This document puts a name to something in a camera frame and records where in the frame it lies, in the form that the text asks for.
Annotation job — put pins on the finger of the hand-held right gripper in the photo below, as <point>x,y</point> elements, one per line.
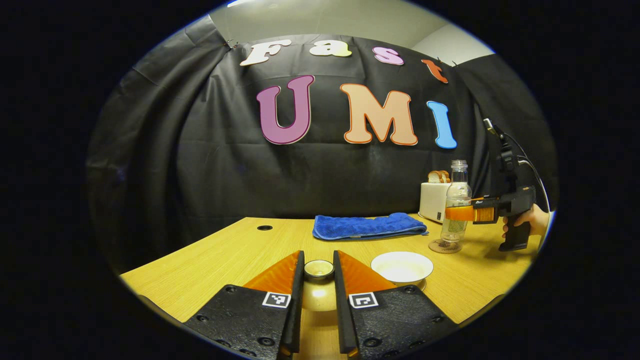
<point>460,213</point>

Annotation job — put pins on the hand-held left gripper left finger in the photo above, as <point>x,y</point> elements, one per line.
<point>296,310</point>

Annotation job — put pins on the round coaster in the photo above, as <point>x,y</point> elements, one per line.
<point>437,246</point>

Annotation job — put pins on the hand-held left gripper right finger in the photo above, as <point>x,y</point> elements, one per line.
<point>341,310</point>

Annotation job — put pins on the blue folded towel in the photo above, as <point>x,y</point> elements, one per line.
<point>370,227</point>

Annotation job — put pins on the cream ceramic saucer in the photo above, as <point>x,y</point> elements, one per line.
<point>423,285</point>

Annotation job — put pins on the black backdrop cloth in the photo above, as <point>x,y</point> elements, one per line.
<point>200,175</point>

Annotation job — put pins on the toast bread slice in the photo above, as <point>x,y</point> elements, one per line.
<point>434,177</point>
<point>446,176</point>

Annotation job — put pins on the clear glass water bottle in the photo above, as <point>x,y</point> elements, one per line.
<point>457,192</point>

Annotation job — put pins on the white toaster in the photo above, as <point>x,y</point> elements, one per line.
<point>432,200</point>

